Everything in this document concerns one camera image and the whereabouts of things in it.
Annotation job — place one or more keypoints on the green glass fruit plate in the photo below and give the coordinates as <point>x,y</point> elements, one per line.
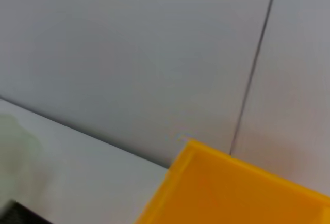
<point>15,141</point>

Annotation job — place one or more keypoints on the black mesh pen holder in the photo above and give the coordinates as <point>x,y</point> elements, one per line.
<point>18,213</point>

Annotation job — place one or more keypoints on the yellow plastic bin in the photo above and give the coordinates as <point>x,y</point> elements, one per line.
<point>232,190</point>

